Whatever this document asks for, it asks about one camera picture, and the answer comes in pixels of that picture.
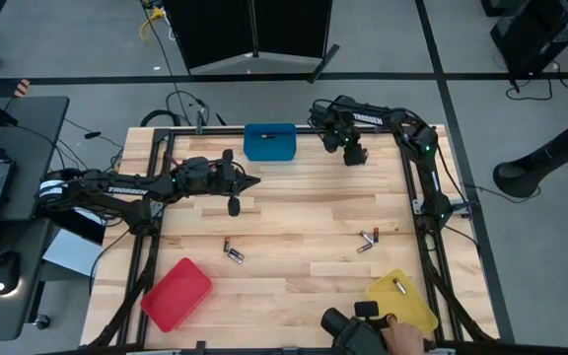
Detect blue plastic bin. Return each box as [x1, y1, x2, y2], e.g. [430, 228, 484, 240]
[243, 122, 298, 163]

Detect large black equipment case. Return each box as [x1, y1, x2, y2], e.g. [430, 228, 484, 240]
[489, 0, 568, 78]

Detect black computer mouse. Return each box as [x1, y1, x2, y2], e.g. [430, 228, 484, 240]
[0, 250, 22, 296]

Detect black side desk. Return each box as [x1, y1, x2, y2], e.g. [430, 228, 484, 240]
[0, 96, 71, 342]

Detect black folding partition screen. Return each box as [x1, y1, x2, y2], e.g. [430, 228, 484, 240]
[162, 0, 341, 84]

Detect red plastic bin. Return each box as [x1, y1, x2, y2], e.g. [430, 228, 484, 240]
[139, 256, 214, 333]

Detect yellow floor cable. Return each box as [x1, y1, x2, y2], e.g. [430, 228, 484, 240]
[138, 6, 168, 43]

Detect white sheet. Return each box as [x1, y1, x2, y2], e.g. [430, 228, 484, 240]
[41, 229, 104, 278]

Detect black coiled floor cable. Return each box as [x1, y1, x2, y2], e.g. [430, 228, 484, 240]
[139, 90, 212, 128]

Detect person's hand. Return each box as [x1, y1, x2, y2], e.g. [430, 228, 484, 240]
[381, 320, 427, 355]

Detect yellow plastic bin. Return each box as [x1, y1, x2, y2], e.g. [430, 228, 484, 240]
[365, 268, 439, 334]

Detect black pole stand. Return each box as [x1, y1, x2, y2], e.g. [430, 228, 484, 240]
[492, 107, 568, 199]

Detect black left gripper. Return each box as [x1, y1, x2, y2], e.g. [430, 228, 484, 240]
[212, 149, 261, 218]

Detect tangled black cables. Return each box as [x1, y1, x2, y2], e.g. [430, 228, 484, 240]
[49, 116, 127, 174]

